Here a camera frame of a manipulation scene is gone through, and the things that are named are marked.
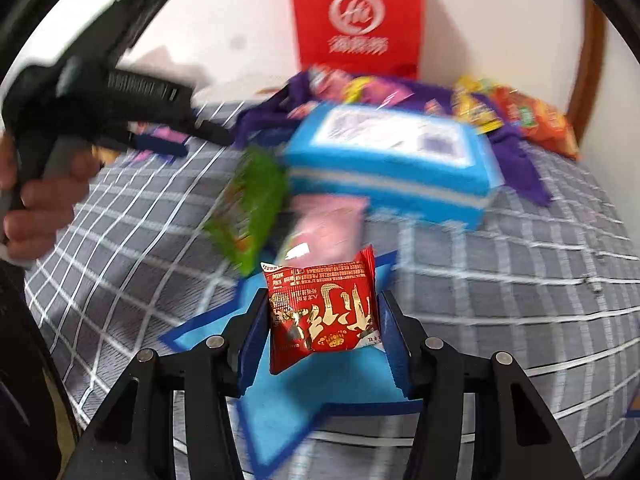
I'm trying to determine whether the red paper bag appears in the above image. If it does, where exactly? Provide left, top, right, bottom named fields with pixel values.
left=286, top=0, right=425, bottom=81

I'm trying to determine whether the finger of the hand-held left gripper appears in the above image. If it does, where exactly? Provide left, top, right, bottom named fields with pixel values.
left=189, top=116, right=235, bottom=147
left=127, top=132, right=190, bottom=159

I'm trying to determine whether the person's left hand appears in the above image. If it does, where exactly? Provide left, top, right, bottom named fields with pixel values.
left=0, top=130, right=102, bottom=267

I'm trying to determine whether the grey grid blanket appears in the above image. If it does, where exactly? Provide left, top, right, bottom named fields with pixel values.
left=22, top=95, right=640, bottom=480

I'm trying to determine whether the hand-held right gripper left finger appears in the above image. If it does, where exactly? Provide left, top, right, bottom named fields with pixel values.
left=75, top=287, right=274, bottom=480

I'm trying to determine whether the pink striped snack packet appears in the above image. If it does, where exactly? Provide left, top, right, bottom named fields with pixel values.
left=306, top=65, right=354, bottom=104

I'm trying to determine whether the orange snack pack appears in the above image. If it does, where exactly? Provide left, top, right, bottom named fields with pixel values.
left=492, top=85, right=581, bottom=161

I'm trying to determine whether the red snack packet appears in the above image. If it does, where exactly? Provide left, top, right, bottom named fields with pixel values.
left=262, top=245, right=386, bottom=375

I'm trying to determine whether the yellow pink snack packet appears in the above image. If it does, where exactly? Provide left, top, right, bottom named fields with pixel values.
left=342, top=76, right=414, bottom=111

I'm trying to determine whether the blue star patch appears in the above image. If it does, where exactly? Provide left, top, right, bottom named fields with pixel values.
left=159, top=250, right=427, bottom=480

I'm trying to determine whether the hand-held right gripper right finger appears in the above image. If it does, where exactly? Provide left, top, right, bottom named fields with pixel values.
left=377, top=290, right=586, bottom=480

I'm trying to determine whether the green snack packet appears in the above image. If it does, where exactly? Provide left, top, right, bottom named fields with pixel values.
left=203, top=144, right=290, bottom=277

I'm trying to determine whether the wooden door frame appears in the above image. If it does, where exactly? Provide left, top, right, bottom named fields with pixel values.
left=570, top=0, right=609, bottom=147

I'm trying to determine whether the purple cloth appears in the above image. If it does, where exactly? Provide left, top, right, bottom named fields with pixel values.
left=235, top=70, right=551, bottom=207

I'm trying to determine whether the blue box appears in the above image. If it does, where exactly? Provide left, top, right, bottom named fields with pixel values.
left=282, top=101, right=505, bottom=234

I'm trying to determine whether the pale pink snack packet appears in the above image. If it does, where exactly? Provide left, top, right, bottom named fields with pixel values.
left=277, top=195, right=371, bottom=274

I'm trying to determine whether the large yellow snack pack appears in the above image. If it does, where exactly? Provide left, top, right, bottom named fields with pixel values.
left=451, top=75, right=505, bottom=135

